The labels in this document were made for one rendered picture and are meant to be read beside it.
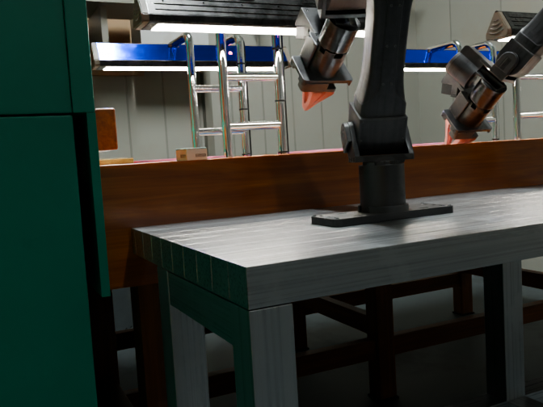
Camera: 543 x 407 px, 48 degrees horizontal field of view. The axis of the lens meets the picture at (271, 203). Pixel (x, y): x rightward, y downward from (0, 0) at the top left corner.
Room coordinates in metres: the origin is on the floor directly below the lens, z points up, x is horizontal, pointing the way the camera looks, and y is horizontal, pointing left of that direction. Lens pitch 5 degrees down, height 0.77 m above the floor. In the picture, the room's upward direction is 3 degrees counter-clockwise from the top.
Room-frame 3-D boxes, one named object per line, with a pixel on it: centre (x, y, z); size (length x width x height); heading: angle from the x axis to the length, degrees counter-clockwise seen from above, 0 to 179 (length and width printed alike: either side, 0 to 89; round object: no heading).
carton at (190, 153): (1.02, 0.13, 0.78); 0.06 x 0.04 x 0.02; 25
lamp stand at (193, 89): (1.83, 0.17, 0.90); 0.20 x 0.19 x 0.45; 115
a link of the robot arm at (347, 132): (0.86, -0.15, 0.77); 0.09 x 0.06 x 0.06; 96
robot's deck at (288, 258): (1.20, -0.31, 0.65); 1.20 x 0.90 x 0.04; 116
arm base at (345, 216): (0.85, -0.15, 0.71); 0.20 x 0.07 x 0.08; 116
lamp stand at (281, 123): (1.47, 0.00, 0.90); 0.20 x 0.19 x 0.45; 115
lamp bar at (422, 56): (2.31, -0.67, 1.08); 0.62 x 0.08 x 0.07; 115
